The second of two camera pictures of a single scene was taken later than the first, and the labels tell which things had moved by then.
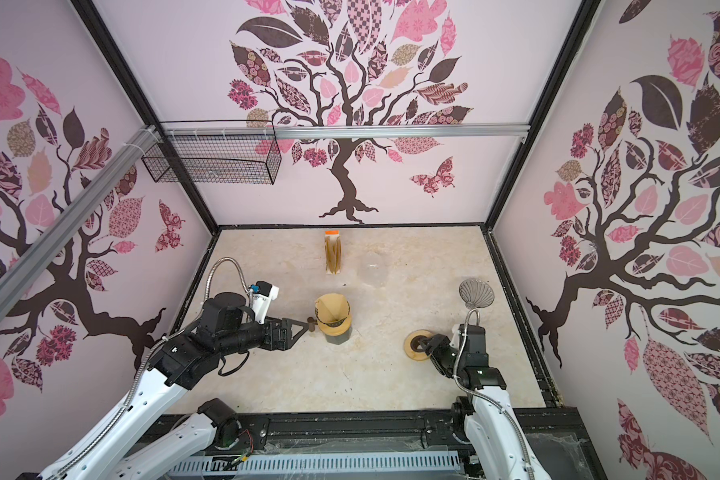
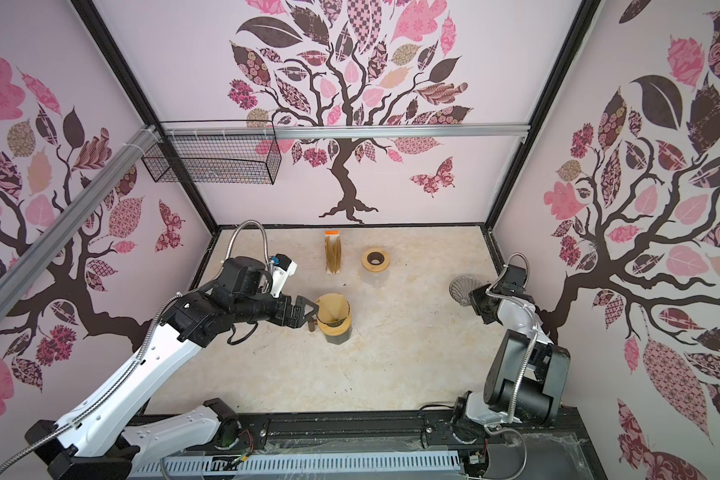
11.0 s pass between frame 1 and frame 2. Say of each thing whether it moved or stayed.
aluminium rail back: stayed
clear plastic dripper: stayed
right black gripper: moved
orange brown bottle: stayed
